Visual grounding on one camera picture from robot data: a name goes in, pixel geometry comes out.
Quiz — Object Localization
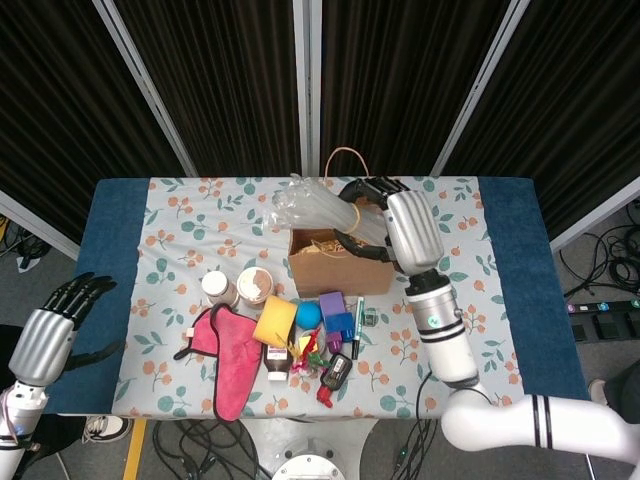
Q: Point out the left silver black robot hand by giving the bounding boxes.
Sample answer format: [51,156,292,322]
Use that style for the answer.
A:
[8,272,126,387]

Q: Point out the black corrugated partition panel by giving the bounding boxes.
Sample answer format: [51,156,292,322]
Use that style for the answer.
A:
[114,0,304,177]
[442,0,640,239]
[0,0,186,246]
[319,0,511,177]

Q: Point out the white aluminium partition rail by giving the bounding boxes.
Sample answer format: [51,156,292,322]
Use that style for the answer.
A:
[0,189,81,261]
[549,175,640,254]

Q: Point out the yellow sponge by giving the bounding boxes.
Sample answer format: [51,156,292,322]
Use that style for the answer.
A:
[253,294,299,346]

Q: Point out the black floor cable bundle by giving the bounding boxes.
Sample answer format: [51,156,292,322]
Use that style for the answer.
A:
[0,212,49,274]
[384,418,441,480]
[149,418,274,480]
[558,197,640,301]

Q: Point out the green white marker pen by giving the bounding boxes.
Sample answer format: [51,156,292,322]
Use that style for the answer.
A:
[352,295,366,359]

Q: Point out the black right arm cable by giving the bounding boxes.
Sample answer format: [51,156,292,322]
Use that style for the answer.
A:
[413,369,436,421]

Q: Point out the black bottle red cap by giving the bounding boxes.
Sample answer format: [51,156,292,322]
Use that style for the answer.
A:
[315,352,354,407]

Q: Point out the pink towel black trim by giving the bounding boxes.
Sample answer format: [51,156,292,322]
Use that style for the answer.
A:
[173,303,266,420]

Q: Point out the blue ball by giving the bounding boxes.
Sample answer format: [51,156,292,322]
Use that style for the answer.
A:
[295,301,324,330]

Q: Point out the brown bottle white cap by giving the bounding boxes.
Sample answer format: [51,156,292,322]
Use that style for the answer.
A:
[264,339,294,382]

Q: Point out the blue table cover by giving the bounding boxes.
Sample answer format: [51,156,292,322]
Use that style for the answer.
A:
[53,177,591,417]

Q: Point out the white paper cup blue stripes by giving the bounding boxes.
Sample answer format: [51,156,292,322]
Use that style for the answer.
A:
[200,270,240,309]

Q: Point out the white aluminium partition post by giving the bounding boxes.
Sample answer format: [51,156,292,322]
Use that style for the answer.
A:
[92,0,199,177]
[292,0,324,177]
[430,0,532,177]

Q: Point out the floral tablecloth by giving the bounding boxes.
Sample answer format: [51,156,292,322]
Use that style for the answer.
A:
[110,175,531,420]

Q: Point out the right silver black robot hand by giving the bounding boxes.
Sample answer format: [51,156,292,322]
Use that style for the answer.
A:
[334,175,446,275]

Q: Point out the colourful feather shuttlecock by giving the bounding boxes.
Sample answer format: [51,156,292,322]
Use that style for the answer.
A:
[289,329,331,376]

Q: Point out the clear jar brown contents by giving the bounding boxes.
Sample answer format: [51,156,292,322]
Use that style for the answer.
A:
[236,266,276,305]

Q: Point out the yellow floor tape strip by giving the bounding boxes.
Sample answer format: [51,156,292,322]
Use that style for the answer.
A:
[122,418,149,480]

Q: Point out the blue toy block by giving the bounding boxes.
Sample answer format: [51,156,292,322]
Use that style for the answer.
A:
[324,312,355,341]

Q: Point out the black power strip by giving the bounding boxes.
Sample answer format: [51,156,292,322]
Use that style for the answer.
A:
[564,298,640,316]

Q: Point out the clear bag of straws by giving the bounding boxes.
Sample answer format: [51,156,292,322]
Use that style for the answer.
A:
[263,172,396,251]

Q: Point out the brown paper bag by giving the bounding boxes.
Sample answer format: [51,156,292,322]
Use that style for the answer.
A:
[287,147,401,297]

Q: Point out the white sneaker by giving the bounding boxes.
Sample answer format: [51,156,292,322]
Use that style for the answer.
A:
[82,414,132,444]

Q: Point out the lilac foam block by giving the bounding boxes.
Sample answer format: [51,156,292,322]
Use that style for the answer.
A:
[318,292,346,321]

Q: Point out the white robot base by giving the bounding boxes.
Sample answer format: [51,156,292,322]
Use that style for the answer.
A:
[238,417,377,480]

